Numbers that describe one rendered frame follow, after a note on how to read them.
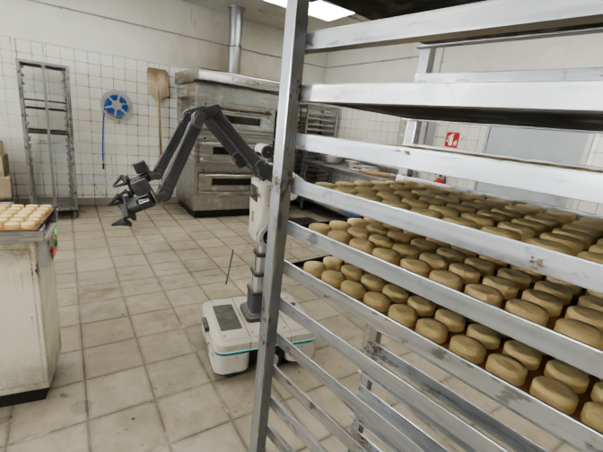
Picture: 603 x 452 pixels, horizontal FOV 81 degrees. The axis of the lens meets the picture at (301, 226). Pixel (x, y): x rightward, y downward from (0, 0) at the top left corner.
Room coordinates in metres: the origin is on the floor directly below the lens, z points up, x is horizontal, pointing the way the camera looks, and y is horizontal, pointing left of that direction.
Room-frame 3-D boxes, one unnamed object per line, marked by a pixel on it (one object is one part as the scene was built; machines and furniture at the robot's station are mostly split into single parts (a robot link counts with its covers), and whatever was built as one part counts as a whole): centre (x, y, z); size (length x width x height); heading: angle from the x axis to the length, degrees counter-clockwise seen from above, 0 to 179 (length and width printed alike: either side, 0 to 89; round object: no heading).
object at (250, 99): (5.59, 1.16, 1.01); 1.56 x 1.20 x 2.01; 124
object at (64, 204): (4.41, 3.24, 0.93); 0.64 x 0.51 x 1.78; 37
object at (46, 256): (1.57, 1.20, 0.77); 0.24 x 0.04 x 0.14; 26
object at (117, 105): (5.15, 2.78, 1.10); 0.41 x 0.17 x 1.10; 124
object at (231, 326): (2.02, 0.22, 0.24); 0.68 x 0.53 x 0.41; 115
